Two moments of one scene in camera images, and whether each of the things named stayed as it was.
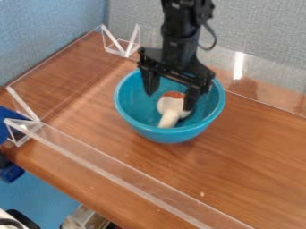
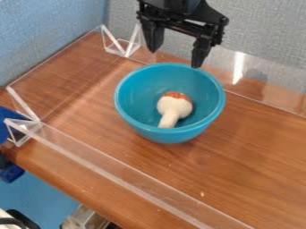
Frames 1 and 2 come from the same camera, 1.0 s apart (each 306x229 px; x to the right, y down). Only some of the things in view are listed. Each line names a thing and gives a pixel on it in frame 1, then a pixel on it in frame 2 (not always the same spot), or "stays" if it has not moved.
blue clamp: x=11 y=172 stays
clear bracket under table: x=85 y=219 stays
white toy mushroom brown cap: x=170 y=106 stays
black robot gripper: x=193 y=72 -> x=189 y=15
